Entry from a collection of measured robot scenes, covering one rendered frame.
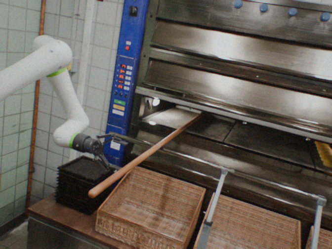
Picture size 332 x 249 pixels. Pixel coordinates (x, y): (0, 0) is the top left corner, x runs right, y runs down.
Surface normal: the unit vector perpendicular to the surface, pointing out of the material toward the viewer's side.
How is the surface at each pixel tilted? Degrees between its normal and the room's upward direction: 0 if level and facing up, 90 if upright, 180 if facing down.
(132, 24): 90
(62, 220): 0
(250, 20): 90
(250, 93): 70
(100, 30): 90
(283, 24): 90
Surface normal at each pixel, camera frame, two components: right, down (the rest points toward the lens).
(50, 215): 0.18, -0.95
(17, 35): 0.92, 0.26
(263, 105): -0.26, -0.15
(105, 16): -0.35, 0.19
